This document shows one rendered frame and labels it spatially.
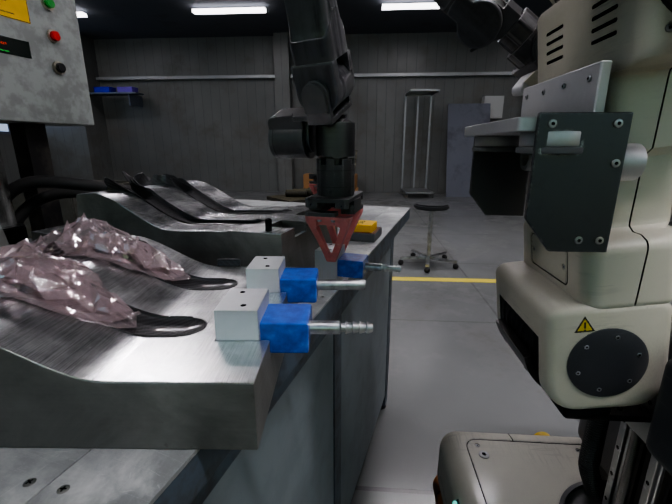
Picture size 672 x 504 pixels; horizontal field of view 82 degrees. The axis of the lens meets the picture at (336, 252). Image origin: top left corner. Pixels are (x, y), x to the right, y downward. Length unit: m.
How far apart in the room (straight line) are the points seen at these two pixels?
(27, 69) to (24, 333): 1.08
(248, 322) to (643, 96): 0.52
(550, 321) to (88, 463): 0.52
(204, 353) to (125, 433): 0.07
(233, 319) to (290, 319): 0.05
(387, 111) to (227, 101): 3.48
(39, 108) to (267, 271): 1.05
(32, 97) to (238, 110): 7.98
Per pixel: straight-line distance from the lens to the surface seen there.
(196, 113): 9.55
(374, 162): 8.77
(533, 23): 0.86
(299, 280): 0.42
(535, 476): 1.12
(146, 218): 0.69
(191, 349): 0.33
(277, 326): 0.32
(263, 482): 0.60
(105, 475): 0.33
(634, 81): 0.61
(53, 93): 1.40
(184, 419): 0.31
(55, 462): 0.36
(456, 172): 8.39
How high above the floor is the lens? 1.01
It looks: 15 degrees down
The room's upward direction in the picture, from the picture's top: straight up
